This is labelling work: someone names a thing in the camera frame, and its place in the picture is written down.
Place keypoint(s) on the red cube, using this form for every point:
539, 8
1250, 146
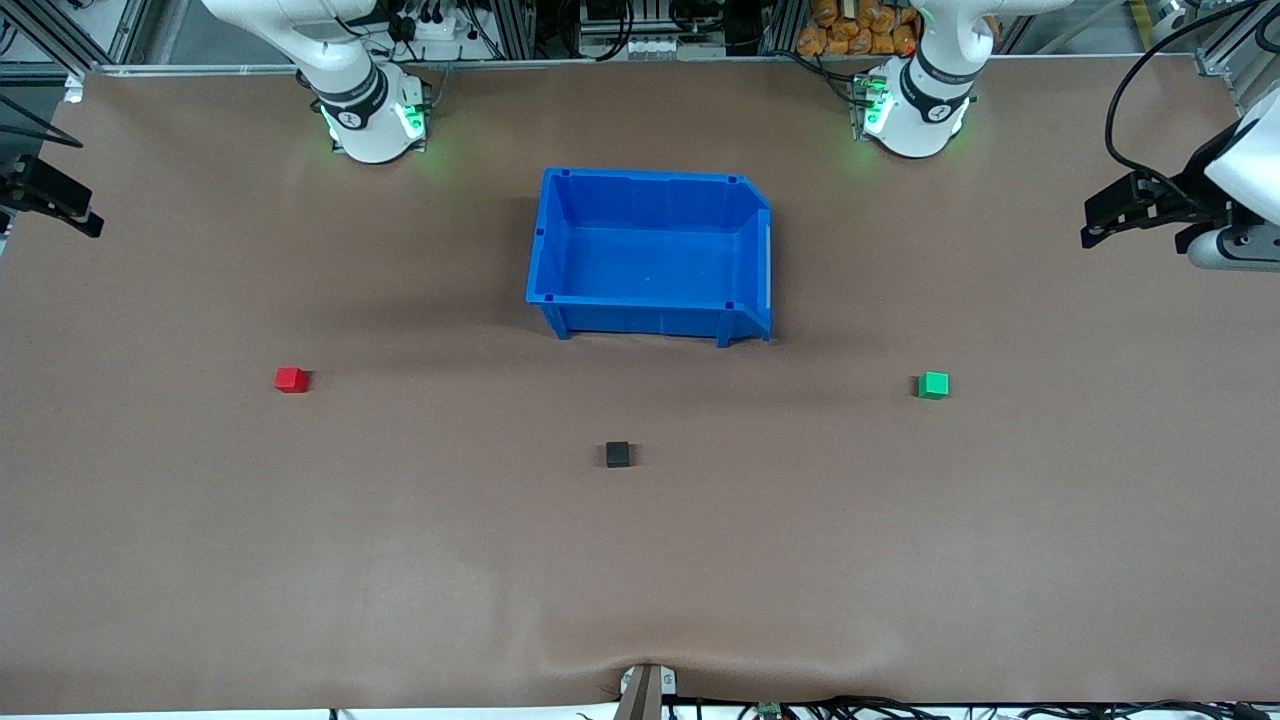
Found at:
291, 380

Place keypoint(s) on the blue plastic storage bin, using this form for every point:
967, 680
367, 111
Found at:
650, 250

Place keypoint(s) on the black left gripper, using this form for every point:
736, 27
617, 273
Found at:
1192, 187

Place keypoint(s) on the white connector block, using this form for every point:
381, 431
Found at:
660, 45

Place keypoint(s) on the black cube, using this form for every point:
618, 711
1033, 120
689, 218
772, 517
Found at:
618, 455

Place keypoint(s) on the brown table mat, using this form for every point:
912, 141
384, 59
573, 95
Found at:
300, 560

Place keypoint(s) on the metal table clamp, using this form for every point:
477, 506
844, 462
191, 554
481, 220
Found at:
645, 695

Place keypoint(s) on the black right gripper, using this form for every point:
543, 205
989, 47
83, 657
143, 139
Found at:
38, 183

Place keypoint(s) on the orange mesh bag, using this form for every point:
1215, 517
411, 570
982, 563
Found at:
850, 35

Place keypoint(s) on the aluminium frame rail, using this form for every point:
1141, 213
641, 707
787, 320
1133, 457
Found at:
600, 61

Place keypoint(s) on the green cube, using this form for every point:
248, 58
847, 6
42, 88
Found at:
933, 386

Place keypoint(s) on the white power strip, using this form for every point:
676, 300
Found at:
440, 28

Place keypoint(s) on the small green circuit board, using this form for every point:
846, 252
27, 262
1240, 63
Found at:
770, 712

